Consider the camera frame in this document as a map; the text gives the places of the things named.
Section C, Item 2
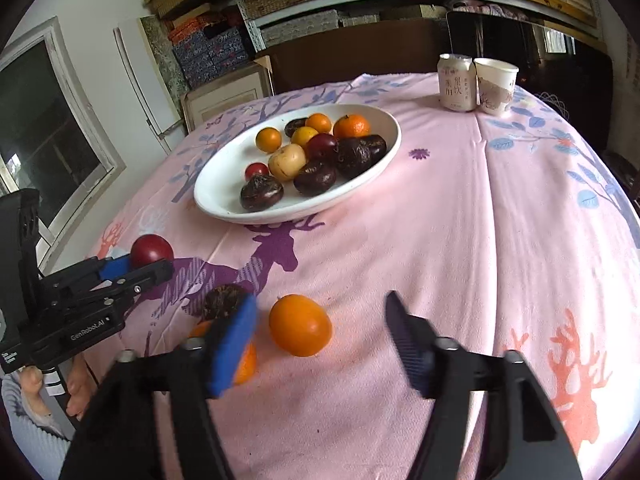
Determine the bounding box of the large red plum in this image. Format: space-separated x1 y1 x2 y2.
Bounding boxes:
130 234 175 271

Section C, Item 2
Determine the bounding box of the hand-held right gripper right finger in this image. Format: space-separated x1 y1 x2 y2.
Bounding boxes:
384 290 586 480

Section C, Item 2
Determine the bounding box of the white paper cup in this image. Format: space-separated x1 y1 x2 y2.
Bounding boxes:
473 58 520 117

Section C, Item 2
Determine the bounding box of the person's left forearm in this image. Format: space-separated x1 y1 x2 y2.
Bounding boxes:
0 372 73 461

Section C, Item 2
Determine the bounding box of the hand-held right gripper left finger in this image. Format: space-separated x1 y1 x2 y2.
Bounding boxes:
59 292 258 480

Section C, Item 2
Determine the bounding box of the person's left hand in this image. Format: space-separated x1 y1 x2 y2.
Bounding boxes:
17 352 101 423

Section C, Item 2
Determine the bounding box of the pink drink can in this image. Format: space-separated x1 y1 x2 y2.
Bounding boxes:
437 54 477 112

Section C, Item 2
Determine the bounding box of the green marbled slab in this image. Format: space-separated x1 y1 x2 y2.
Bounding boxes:
140 14 188 93

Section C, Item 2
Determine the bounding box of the brown wooden board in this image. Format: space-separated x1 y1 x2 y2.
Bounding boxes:
256 19 451 95

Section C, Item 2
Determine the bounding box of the white panel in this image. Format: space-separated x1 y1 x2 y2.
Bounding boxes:
114 16 186 156

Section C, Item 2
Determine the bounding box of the large orange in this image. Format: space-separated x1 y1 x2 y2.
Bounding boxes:
187 320 258 387

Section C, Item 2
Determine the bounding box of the black glossy panel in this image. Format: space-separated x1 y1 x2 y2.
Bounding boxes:
446 10 615 148

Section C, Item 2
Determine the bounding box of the wooden picture frame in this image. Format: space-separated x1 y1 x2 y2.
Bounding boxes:
181 57 275 133

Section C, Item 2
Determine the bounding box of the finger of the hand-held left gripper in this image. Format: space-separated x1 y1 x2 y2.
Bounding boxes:
42 255 132 292
55 258 175 322

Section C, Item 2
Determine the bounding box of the white framed window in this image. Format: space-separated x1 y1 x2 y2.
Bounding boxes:
0 17 126 271

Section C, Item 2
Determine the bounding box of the white ceramic plate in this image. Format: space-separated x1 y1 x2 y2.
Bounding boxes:
193 104 402 225

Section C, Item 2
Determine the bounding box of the yellowish tangerine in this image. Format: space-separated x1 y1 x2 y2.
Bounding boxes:
291 126 319 148

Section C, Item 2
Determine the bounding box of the bumpy mandarin orange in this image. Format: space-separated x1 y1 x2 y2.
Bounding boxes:
333 114 371 141

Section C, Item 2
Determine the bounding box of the pink deer print tablecloth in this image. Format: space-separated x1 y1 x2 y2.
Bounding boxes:
75 72 640 480

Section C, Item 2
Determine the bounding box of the stack of blue patterned boxes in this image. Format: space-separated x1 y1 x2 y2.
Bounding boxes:
167 15 251 91

